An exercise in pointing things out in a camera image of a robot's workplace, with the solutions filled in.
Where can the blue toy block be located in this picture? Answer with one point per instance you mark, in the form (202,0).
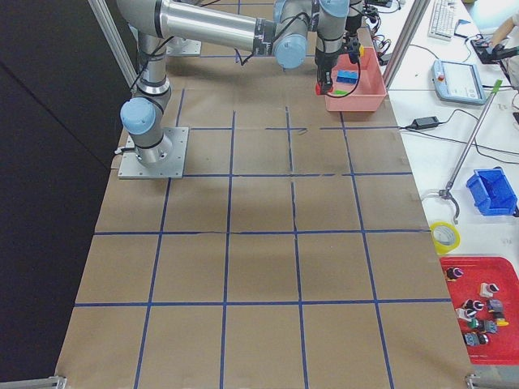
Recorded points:
(349,77)

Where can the red toy block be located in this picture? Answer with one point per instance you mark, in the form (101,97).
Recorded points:
(323,89)

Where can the green toy block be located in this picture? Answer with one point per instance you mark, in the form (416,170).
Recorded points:
(338,94)

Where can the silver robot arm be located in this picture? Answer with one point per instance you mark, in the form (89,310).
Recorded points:
(352,25)
(284,37)

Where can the pink plastic box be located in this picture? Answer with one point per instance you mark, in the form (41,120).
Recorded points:
(370,92)

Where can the white keyboard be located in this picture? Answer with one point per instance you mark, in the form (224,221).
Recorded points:
(441,24)

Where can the black power adapter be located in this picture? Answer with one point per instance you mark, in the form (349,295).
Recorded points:
(425,123)

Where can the teach pendant tablet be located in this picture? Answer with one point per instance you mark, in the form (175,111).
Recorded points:
(457,82)

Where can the blue storage bin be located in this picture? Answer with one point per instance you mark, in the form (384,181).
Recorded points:
(492,193)

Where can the yellow tape roll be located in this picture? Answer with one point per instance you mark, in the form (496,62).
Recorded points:
(445,236)

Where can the red tray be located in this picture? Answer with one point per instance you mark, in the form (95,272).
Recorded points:
(484,294)

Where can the aluminium frame post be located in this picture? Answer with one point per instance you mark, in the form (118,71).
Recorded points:
(414,18)

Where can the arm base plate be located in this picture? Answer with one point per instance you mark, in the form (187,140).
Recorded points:
(166,160)
(182,47)

